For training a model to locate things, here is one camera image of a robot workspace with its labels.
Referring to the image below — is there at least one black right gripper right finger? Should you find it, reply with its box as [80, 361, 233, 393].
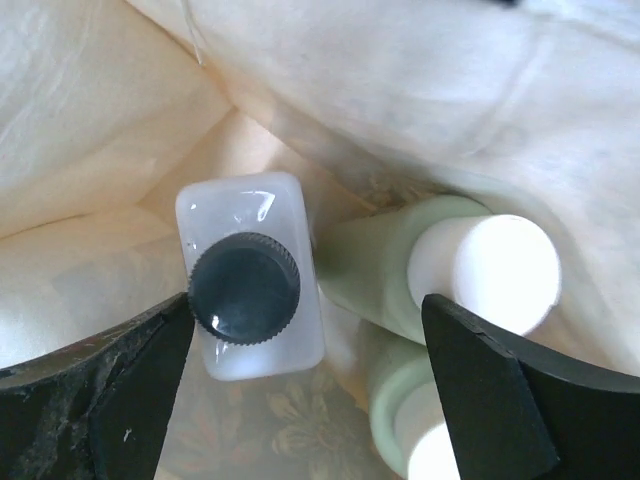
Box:
[421, 294, 639, 479]

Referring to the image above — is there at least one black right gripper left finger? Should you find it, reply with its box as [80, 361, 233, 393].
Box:
[1, 293, 194, 479]

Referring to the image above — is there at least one white bottle dark cap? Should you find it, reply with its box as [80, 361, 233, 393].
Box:
[175, 172, 325, 381]

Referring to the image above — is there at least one green bottle beige cap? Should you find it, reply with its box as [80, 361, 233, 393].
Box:
[314, 195, 562, 344]

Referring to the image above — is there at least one beige canvas tote bag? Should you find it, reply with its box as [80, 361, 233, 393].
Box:
[1, 1, 639, 479]

